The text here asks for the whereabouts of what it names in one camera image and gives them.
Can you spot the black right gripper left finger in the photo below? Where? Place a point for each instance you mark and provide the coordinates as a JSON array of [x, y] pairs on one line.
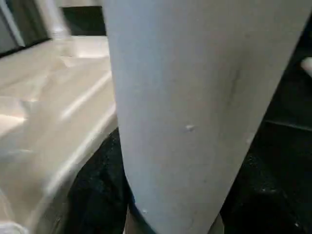
[[97, 195]]

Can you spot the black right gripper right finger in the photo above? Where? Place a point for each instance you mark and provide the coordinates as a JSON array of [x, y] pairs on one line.
[[268, 200]]

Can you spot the white plastic table top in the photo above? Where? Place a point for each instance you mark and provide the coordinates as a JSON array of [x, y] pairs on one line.
[[48, 109]]

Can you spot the black work mat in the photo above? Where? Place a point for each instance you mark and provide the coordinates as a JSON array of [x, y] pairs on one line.
[[285, 104]]

